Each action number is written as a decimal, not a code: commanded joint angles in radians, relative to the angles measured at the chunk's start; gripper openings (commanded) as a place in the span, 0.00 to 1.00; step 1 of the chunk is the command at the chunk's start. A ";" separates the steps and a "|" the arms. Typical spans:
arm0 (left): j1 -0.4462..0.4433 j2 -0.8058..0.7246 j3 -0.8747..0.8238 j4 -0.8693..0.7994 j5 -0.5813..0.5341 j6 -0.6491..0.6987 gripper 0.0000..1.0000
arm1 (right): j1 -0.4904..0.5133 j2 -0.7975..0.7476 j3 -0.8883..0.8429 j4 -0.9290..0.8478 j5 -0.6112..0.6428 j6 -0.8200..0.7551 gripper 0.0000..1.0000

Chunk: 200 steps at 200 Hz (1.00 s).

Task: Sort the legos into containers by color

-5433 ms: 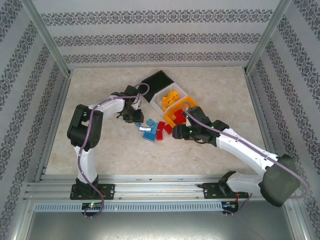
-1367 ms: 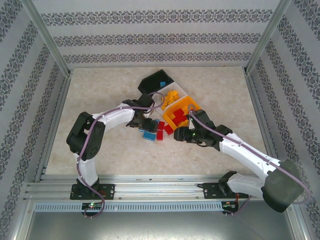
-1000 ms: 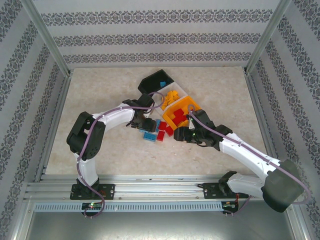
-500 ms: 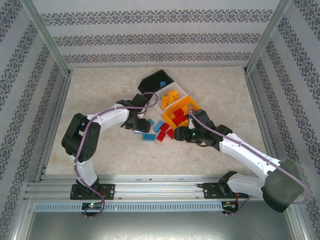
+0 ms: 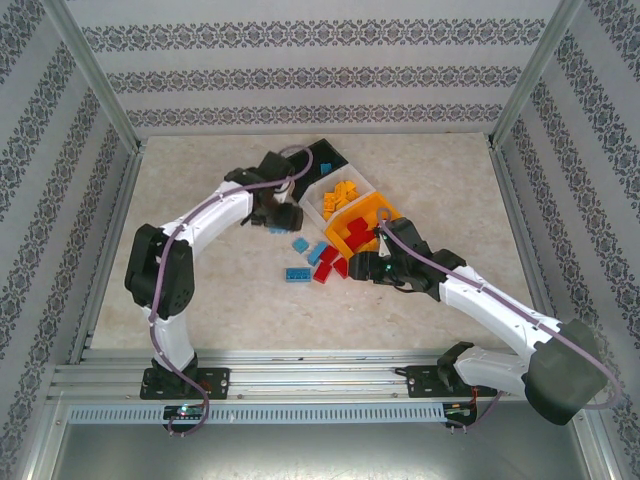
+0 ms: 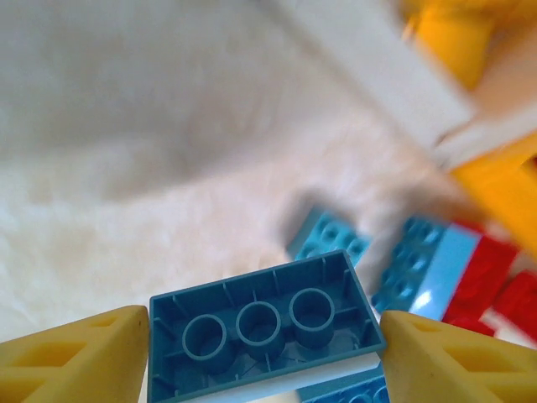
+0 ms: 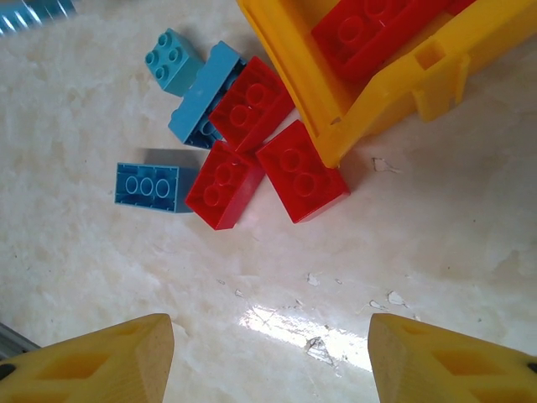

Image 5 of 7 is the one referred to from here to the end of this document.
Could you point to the black plastic bin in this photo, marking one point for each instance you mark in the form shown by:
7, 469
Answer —
325, 152

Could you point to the aluminium mounting rail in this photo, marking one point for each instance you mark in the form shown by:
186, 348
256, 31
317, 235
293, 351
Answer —
310, 380

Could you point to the grey metal sheet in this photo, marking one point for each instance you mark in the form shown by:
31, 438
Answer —
320, 455

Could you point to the white plastic bin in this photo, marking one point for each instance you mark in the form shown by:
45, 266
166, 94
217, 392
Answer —
312, 202

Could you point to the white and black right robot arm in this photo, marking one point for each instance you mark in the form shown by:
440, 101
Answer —
560, 380

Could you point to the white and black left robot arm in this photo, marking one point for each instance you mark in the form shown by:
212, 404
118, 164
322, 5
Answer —
145, 270

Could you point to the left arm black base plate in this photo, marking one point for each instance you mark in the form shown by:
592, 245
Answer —
217, 382

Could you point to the shiny light blue lego brick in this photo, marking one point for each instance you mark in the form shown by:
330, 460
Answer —
278, 230

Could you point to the orange plastic bin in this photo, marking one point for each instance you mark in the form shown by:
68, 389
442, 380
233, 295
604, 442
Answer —
335, 227

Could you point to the small blue lego brick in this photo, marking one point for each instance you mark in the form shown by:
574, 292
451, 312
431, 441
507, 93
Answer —
300, 244

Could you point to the aluminium table side rail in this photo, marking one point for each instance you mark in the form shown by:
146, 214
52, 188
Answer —
121, 200
510, 200

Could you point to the long yellow lego brick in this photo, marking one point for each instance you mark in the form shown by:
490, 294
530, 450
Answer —
337, 190

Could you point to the long blue lego brick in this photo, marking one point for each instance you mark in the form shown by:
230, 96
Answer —
317, 252

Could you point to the aluminium frame post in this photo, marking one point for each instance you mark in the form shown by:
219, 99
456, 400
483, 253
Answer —
536, 70
90, 70

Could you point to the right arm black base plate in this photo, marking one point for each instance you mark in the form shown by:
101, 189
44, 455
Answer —
420, 382

